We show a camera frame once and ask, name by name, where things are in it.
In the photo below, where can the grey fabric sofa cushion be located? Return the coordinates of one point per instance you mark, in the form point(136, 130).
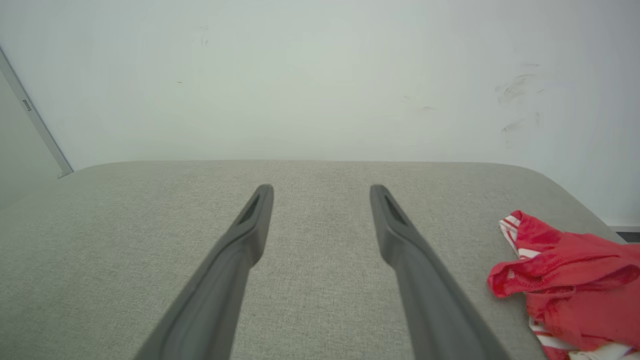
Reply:
point(325, 225)

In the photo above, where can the red and white garment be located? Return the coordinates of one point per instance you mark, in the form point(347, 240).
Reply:
point(575, 285)

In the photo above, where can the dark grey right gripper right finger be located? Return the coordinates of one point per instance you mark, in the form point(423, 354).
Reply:
point(425, 285)

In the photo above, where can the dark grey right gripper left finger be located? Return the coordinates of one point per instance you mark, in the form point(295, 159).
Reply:
point(220, 280)

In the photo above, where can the grey metal frame bar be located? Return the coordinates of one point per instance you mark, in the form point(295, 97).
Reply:
point(35, 117)

